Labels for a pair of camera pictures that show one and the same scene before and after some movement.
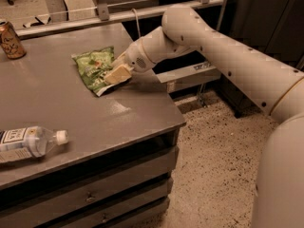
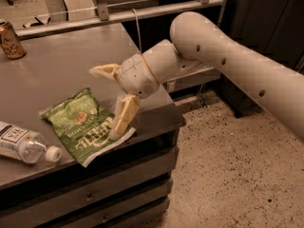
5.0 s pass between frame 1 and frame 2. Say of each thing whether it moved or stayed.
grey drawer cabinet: stayed
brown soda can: stayed
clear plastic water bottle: moved
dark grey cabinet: stayed
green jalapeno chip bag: moved
